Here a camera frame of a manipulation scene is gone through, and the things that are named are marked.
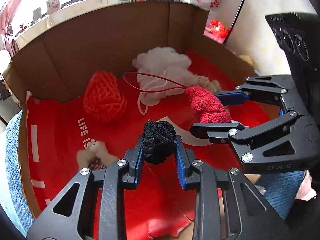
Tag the pink curtain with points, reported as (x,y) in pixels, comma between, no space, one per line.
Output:
(7,12)

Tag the grey picture frame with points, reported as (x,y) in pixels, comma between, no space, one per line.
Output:
(36,13)

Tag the blue terry towel blanket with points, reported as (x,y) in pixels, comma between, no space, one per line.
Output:
(15,155)

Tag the pink cloth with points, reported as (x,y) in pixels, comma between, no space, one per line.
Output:
(306,187)

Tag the black mesh ball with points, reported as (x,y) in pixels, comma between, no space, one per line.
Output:
(157,140)

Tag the orange mesh bath pouf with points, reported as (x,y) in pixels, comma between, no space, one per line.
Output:
(102,97)

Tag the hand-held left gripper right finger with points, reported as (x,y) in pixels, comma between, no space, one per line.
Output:
(180,162)

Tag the red patterned card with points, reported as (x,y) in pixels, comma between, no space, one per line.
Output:
(53,4)

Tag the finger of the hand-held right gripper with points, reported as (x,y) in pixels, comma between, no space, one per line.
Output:
(230,97)
(210,130)

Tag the red cloth with white print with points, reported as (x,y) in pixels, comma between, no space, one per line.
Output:
(62,142)

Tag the white mesh bath pouf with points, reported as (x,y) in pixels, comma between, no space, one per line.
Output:
(160,65)

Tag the black clothes rack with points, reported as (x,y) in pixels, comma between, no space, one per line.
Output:
(240,7)

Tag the red plastic bag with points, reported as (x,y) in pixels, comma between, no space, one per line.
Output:
(217,30)

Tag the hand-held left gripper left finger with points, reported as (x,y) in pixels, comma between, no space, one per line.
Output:
(138,160)

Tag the brown cardboard box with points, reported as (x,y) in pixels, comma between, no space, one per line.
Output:
(100,42)

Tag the white plush bear with bow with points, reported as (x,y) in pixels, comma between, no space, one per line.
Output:
(102,152)

